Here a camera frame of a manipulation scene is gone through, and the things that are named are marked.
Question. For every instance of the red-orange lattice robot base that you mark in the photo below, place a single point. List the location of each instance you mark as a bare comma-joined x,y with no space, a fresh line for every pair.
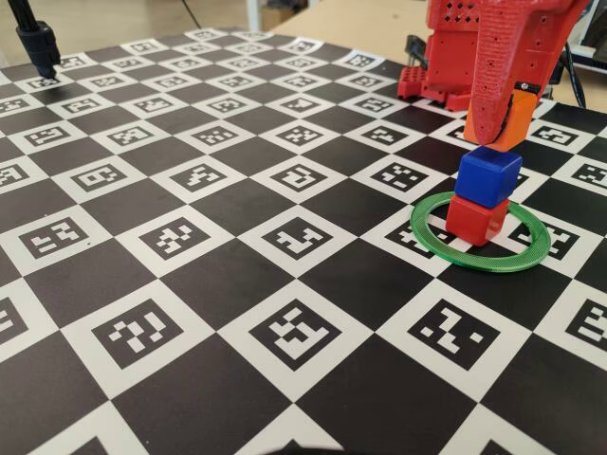
412,83

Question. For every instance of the blue cube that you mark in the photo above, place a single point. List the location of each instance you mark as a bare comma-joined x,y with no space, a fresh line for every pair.
488,175

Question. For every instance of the brown cardboard box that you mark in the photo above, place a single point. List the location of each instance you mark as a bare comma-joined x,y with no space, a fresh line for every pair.
276,18

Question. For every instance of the red cube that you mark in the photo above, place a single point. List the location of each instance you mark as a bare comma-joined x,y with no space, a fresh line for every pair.
474,223

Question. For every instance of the black white marker checkerboard mat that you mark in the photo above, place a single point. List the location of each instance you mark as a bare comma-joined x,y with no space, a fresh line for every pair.
303,284

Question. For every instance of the red-orange gripper finger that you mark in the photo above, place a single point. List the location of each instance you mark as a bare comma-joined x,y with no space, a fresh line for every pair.
545,42
493,71

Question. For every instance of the white table leg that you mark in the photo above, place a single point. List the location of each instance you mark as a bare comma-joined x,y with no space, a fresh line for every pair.
253,14

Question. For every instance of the white flat device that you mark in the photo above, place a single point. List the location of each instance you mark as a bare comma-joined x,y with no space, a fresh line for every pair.
595,52

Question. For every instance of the black tripod leg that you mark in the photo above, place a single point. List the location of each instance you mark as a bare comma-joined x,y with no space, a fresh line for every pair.
40,45

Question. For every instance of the black table clamp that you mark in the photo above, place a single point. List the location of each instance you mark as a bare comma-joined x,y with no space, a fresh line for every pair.
415,49

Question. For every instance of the orange cube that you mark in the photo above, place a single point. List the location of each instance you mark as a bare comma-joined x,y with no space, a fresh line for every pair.
519,123

